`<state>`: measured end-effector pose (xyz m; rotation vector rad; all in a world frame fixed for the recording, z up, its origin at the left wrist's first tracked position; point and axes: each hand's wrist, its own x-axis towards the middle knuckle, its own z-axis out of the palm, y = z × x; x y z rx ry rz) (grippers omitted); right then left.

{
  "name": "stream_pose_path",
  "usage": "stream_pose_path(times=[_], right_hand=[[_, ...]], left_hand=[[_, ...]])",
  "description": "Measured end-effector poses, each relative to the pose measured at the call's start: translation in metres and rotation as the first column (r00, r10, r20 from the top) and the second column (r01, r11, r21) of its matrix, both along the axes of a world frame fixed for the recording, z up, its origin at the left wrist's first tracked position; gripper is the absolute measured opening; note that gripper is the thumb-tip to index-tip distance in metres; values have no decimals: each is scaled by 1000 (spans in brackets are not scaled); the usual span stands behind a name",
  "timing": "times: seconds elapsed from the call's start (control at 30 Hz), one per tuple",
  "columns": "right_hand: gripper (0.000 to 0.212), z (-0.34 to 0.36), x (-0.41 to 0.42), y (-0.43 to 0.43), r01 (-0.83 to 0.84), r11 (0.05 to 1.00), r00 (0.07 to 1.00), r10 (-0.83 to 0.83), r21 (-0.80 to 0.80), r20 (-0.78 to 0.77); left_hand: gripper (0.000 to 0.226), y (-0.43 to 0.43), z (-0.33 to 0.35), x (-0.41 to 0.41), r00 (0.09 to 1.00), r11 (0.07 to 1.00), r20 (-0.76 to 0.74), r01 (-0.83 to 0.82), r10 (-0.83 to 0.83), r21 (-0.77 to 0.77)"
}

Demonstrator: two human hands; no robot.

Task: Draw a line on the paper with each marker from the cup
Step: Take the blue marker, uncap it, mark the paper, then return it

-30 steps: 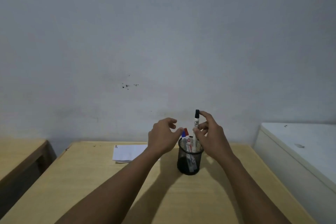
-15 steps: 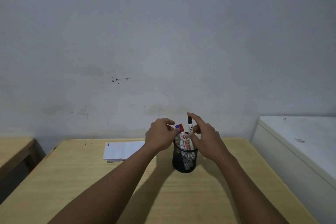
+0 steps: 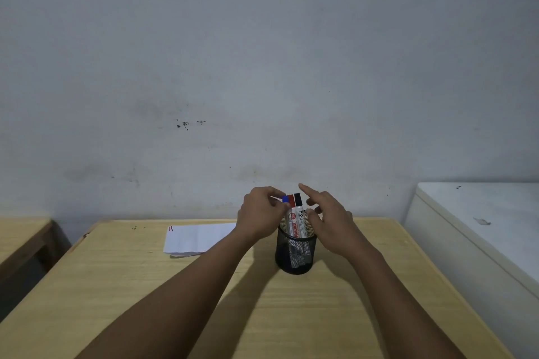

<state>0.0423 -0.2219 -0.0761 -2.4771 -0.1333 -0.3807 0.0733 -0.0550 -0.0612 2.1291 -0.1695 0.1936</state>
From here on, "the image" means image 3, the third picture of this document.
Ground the person's right hand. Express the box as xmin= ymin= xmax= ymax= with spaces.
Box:
xmin=298 ymin=183 xmax=368 ymax=258

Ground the person's left hand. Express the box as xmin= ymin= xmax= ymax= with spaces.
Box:
xmin=236 ymin=186 xmax=292 ymax=242

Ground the person's right forearm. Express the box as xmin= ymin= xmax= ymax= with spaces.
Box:
xmin=335 ymin=241 xmax=465 ymax=359

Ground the person's left forearm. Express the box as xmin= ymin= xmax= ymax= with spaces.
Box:
xmin=75 ymin=228 xmax=258 ymax=359

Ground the black cap marker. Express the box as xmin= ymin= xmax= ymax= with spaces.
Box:
xmin=293 ymin=193 xmax=307 ymax=239

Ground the red cap marker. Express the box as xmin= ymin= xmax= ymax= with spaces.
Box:
xmin=286 ymin=194 xmax=297 ymax=237

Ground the black mesh pen holder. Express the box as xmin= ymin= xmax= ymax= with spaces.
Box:
xmin=275 ymin=222 xmax=318 ymax=275

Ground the white paper sheet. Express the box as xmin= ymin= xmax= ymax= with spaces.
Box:
xmin=163 ymin=222 xmax=237 ymax=258

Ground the white chest cabinet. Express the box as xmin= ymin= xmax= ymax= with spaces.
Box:
xmin=403 ymin=181 xmax=539 ymax=332

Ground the wooden side table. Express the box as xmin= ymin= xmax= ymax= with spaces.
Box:
xmin=0 ymin=217 xmax=71 ymax=323

